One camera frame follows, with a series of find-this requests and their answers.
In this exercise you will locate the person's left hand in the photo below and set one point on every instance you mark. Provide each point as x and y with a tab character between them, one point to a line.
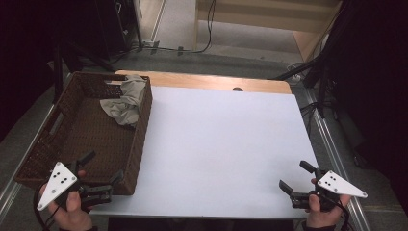
72	215

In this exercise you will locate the metal floor rail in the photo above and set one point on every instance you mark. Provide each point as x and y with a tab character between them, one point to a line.
326	138
8	195

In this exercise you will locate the brown wicker basket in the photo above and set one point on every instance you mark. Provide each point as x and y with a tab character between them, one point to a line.
89	134

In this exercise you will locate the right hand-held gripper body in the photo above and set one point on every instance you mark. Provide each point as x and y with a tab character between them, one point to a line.
336	186

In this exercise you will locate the black equipment cabinet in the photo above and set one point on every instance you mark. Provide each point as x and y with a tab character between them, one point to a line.
109	29

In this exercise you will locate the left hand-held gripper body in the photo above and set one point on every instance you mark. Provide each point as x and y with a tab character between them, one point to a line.
57	184

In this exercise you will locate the beige pants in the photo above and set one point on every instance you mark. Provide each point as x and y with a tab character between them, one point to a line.
126	102

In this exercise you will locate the white table mat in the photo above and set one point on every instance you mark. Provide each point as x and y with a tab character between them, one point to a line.
224	144

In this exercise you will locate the light wooden shelf unit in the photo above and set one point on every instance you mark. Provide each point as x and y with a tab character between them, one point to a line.
263	14

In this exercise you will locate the person's right hand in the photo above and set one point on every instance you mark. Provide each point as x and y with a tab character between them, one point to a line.
320	219

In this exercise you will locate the black curtain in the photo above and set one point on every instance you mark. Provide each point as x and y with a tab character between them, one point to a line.
378	80
25	48

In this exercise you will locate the black tripod stand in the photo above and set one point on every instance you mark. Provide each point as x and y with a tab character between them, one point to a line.
321	96
57	80

